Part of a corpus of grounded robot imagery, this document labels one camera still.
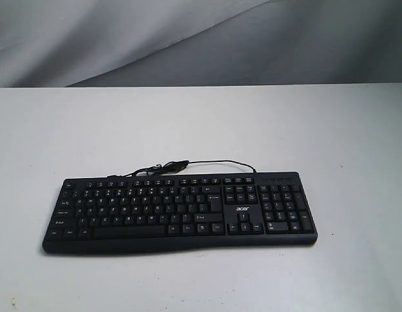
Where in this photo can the grey backdrop cloth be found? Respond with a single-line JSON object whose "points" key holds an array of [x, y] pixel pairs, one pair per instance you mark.
{"points": [[199, 43]]}

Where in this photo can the black acer keyboard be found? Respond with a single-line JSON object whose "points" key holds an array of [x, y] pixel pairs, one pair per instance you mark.
{"points": [[137, 214]]}

